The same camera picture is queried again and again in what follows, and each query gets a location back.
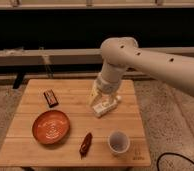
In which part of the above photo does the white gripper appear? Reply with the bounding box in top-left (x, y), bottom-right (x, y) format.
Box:
top-left (89, 74), bottom-right (119, 106)

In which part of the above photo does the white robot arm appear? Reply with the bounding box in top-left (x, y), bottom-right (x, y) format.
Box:
top-left (89, 37), bottom-right (194, 105)

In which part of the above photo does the orange ceramic plate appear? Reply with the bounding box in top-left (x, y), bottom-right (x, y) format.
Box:
top-left (32, 110), bottom-right (70, 145)

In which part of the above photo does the white rectangular box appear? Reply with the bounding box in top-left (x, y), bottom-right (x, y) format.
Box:
top-left (92, 95), bottom-right (121, 118)

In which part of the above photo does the dark chocolate bar packet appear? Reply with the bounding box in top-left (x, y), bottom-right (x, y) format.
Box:
top-left (44, 90), bottom-right (58, 108)

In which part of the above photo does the wooden table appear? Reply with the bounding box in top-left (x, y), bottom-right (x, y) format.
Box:
top-left (0, 79), bottom-right (151, 167)

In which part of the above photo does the long metal rail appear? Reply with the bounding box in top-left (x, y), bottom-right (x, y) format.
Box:
top-left (0, 46), bottom-right (194, 68)

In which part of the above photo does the black cable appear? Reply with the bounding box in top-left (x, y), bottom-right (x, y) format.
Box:
top-left (156, 152), bottom-right (194, 171)

